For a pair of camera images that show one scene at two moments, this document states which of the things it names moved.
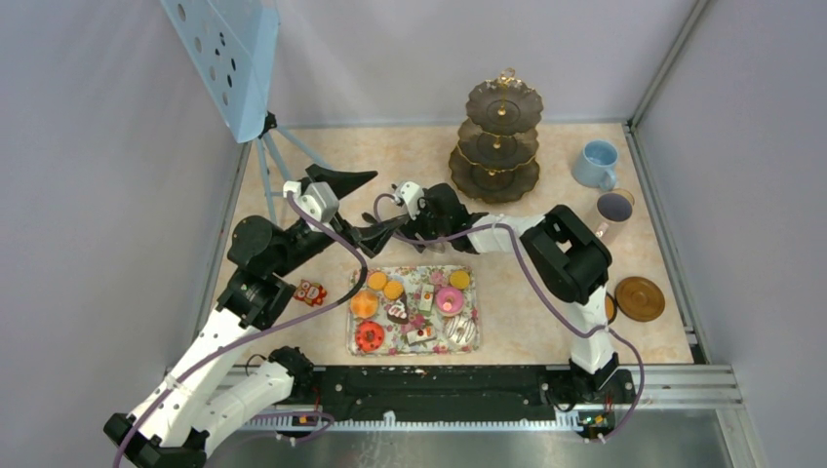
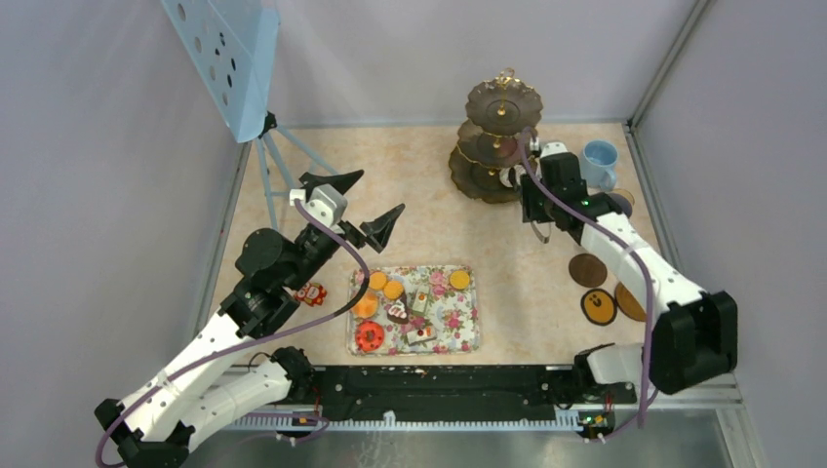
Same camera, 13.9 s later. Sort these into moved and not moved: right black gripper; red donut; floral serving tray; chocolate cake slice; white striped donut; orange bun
Moved: right black gripper; white striped donut
Not moved: orange bun; chocolate cake slice; red donut; floral serving tray
